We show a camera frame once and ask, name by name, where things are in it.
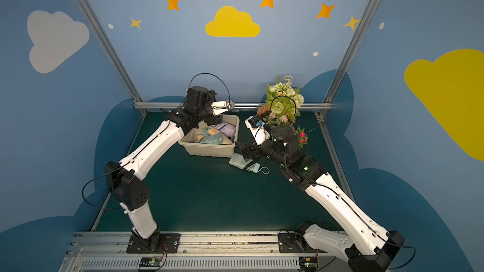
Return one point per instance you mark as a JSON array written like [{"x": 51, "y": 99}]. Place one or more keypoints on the left circuit board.
[{"x": 150, "y": 262}]

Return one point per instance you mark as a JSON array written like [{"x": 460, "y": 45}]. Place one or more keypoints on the terracotta pot with white flowers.
[{"x": 282, "y": 104}]

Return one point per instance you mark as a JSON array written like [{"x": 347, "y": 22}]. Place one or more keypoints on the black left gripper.
[{"x": 211, "y": 119}]

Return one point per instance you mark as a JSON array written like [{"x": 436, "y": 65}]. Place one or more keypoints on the lilac purple umbrella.
[{"x": 226, "y": 129}]

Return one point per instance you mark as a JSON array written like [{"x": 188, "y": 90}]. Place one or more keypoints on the circuit board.
[
  {"x": 308, "y": 264},
  {"x": 150, "y": 262}
]

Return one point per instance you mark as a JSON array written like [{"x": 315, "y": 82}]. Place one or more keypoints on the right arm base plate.
[{"x": 292, "y": 242}]

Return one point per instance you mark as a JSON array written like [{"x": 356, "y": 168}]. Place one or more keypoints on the beige plastic storage box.
[{"x": 194, "y": 148}]

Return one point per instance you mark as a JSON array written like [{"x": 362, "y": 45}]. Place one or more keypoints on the small white pot pink flowers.
[{"x": 302, "y": 137}]

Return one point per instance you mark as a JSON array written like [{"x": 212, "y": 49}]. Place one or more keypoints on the beige umbrella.
[{"x": 210, "y": 131}]

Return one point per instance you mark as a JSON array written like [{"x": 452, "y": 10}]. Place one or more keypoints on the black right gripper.
[{"x": 250, "y": 151}]

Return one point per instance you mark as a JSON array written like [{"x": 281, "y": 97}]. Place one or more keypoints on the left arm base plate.
[{"x": 170, "y": 242}]

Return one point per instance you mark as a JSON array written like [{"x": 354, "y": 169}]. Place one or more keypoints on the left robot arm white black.
[{"x": 125, "y": 178}]

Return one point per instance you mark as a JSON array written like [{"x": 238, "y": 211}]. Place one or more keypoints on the mint green umbrella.
[
  {"x": 212, "y": 139},
  {"x": 238, "y": 161}
]

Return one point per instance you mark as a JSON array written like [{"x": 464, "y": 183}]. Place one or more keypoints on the aluminium mounting rail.
[{"x": 197, "y": 251}]

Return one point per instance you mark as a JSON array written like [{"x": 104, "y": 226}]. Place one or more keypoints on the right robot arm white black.
[{"x": 365, "y": 245}]

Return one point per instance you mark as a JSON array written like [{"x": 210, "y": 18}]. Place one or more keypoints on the right circuit board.
[{"x": 308, "y": 264}]

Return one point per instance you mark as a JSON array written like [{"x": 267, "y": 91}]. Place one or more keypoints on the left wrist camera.
[{"x": 220, "y": 107}]

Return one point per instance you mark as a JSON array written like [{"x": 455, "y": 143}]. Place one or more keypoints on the aluminium frame right post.
[{"x": 357, "y": 37}]

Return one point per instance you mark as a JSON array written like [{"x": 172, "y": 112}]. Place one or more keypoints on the aluminium frame left post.
[{"x": 95, "y": 24}]

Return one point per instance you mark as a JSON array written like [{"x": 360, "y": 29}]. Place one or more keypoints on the aluminium frame post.
[
  {"x": 95, "y": 24},
  {"x": 357, "y": 37}
]

